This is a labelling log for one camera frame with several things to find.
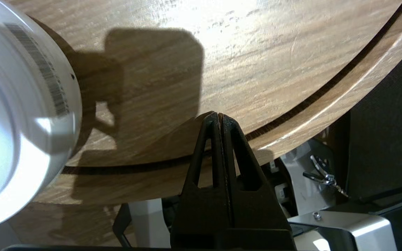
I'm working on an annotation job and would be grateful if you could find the white round puck device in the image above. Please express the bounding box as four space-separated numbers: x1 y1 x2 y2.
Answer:
0 0 83 232

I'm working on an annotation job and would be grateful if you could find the curved wooden nightstand drawer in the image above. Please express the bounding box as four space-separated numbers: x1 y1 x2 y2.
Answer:
35 0 402 206

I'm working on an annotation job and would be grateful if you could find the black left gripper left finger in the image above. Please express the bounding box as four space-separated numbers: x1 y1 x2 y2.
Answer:
170 112 231 250

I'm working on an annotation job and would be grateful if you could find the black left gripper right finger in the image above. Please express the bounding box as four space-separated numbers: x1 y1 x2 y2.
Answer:
221 114 296 250

